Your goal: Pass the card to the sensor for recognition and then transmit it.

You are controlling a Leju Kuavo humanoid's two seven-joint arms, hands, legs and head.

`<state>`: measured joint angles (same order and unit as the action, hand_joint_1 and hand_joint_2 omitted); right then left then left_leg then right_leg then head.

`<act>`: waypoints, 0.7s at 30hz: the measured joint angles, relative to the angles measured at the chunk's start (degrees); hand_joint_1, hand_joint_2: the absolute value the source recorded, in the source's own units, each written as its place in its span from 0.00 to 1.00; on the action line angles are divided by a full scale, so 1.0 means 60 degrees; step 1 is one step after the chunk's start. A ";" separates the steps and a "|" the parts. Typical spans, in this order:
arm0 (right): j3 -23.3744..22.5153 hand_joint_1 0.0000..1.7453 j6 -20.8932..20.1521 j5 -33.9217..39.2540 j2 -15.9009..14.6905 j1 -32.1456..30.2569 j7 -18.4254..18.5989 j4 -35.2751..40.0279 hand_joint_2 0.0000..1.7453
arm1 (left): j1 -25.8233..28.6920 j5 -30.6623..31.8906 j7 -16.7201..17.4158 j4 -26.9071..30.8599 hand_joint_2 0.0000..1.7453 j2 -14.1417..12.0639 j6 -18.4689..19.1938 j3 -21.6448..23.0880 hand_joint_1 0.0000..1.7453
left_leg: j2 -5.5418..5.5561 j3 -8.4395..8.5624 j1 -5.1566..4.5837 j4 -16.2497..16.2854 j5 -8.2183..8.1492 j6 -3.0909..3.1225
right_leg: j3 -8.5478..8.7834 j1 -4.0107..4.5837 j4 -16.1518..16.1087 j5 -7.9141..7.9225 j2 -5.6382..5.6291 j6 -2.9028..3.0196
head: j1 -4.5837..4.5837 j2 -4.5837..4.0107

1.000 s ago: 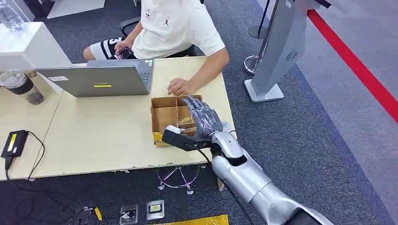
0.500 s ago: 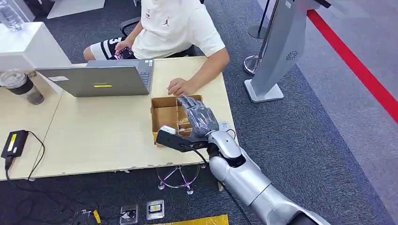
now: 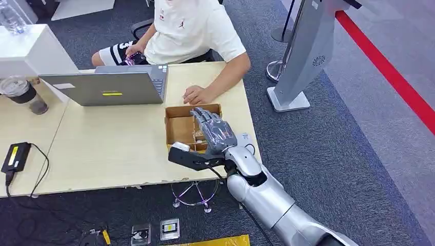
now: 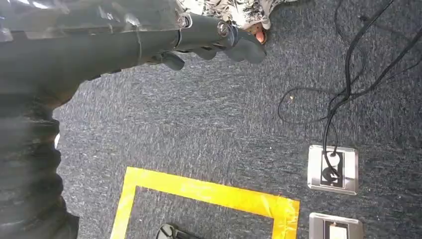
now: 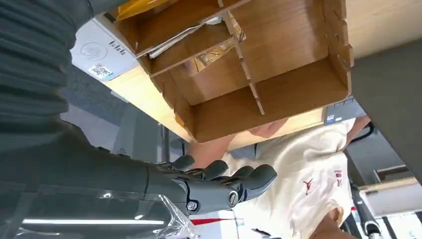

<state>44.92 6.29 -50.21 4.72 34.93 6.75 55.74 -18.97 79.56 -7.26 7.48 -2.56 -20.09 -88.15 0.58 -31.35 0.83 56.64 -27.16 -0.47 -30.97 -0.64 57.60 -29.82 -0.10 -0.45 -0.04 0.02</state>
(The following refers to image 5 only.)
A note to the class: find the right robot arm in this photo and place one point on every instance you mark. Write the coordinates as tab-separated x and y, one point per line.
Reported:
33	66

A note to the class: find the gold printed card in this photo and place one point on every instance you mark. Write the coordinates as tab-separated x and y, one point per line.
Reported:
211	54

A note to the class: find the person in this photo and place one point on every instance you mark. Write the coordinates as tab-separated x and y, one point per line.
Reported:
296	171

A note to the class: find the wooden divided box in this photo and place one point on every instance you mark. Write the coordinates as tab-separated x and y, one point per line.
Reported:
280	66

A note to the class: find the person's left hand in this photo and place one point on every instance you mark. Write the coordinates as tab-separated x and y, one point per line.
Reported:
267	129

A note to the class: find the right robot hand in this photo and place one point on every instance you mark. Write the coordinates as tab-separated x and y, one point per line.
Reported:
99	191

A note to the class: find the grey kiosk stand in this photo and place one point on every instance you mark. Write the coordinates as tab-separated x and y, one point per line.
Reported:
141	135

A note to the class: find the white card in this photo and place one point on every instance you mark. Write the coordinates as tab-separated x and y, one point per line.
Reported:
174	39

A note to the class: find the grey card reader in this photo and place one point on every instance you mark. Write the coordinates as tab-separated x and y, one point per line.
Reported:
99	52

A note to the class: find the yellow tape strip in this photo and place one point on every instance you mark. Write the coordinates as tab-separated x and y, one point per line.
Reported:
138	7

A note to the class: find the white table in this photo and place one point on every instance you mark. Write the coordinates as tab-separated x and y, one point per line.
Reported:
392	194

